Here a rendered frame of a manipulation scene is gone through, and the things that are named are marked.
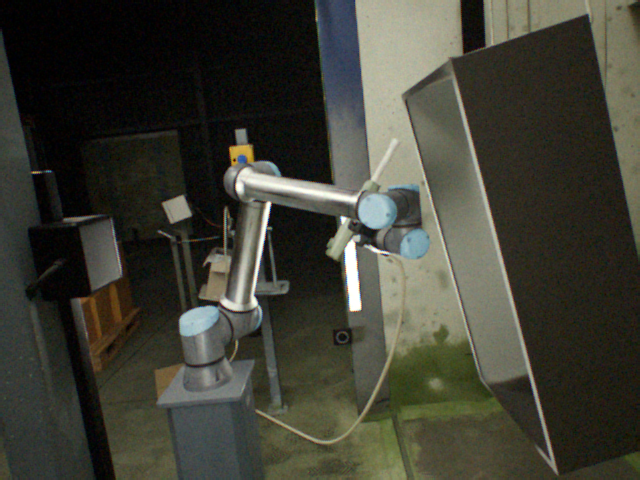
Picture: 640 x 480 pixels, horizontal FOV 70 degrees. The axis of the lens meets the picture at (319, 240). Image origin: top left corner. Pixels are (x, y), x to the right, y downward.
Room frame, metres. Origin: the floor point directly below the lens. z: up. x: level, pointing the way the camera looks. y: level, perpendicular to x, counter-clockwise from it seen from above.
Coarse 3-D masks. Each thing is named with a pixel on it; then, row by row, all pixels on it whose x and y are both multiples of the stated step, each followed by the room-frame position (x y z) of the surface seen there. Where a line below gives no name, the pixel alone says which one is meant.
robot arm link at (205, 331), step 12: (192, 312) 1.69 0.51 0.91; (204, 312) 1.67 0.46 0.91; (216, 312) 1.66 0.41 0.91; (180, 324) 1.63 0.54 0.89; (192, 324) 1.60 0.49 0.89; (204, 324) 1.60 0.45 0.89; (216, 324) 1.64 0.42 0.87; (228, 324) 1.69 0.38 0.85; (192, 336) 1.59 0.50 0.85; (204, 336) 1.60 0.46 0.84; (216, 336) 1.63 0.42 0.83; (228, 336) 1.68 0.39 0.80; (192, 348) 1.59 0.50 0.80; (204, 348) 1.59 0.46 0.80; (216, 348) 1.62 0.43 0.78; (192, 360) 1.60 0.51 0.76; (204, 360) 1.59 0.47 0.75
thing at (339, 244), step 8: (392, 144) 1.67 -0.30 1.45; (392, 152) 1.66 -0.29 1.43; (384, 160) 1.65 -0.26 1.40; (384, 168) 1.65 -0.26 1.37; (376, 176) 1.64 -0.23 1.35; (368, 184) 1.62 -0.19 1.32; (376, 184) 1.62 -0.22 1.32; (344, 224) 1.59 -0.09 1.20; (344, 232) 1.57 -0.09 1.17; (352, 232) 1.58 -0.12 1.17; (336, 240) 1.57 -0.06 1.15; (344, 240) 1.57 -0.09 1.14; (328, 248) 1.59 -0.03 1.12; (336, 248) 1.56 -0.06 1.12; (344, 248) 1.58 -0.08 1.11; (336, 256) 1.56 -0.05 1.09; (384, 256) 1.65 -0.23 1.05
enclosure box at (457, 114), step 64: (448, 64) 1.20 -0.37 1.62; (512, 64) 1.17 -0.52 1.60; (576, 64) 1.18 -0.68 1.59; (448, 128) 1.77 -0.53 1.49; (512, 128) 1.17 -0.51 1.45; (576, 128) 1.18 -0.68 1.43; (448, 192) 1.77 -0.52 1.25; (512, 192) 1.17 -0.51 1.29; (576, 192) 1.18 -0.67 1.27; (448, 256) 1.77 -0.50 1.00; (512, 256) 1.17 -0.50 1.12; (576, 256) 1.18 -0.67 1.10; (512, 320) 1.78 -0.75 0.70; (576, 320) 1.18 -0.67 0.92; (512, 384) 1.67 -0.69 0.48; (576, 384) 1.18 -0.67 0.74; (576, 448) 1.18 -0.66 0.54
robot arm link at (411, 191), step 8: (408, 184) 1.30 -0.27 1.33; (416, 184) 1.32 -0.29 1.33; (408, 192) 1.29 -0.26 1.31; (416, 192) 1.30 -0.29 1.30; (408, 200) 1.26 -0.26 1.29; (416, 200) 1.30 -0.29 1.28; (416, 208) 1.30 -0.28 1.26; (408, 216) 1.28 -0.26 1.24; (416, 216) 1.30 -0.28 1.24; (400, 224) 1.30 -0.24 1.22; (408, 224) 1.29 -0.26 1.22; (416, 224) 1.30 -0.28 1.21
